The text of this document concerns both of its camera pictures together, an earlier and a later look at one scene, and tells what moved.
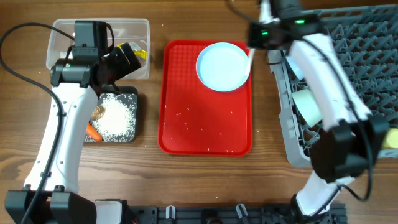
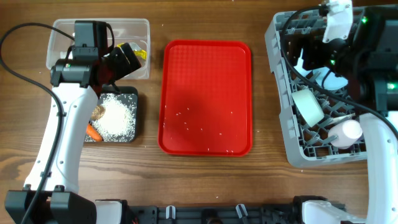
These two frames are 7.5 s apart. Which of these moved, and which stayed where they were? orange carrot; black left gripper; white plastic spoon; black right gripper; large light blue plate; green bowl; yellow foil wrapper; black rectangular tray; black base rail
Moved: black right gripper; large light blue plate; white plastic spoon
Stayed: black rectangular tray; green bowl; orange carrot; black left gripper; yellow foil wrapper; black base rail
